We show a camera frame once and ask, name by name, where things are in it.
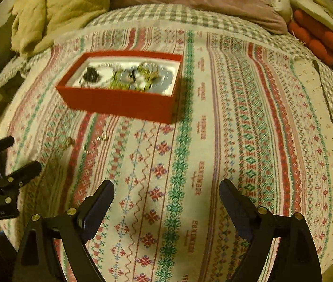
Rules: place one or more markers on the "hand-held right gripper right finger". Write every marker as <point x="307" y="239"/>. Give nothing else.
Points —
<point x="237" y="211"/>

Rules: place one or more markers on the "grey checked bed sheet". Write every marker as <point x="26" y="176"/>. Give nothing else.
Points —
<point x="184" y="14"/>

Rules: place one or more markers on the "beige fleece blanket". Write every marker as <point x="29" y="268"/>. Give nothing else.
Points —
<point x="66" y="6"/>

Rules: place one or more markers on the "red cardboard box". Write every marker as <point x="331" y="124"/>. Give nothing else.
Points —
<point x="119" y="105"/>

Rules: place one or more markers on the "orange carrot plush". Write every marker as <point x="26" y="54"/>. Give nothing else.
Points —
<point x="316" y="38"/>

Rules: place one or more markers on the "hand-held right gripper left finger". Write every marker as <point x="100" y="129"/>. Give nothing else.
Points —
<point x="96" y="211"/>

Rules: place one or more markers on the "patterned knit-print bed cloth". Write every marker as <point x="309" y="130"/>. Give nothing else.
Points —
<point x="228" y="152"/>

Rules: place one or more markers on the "small gold earring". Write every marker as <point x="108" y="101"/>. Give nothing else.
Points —
<point x="102" y="138"/>
<point x="69" y="142"/>

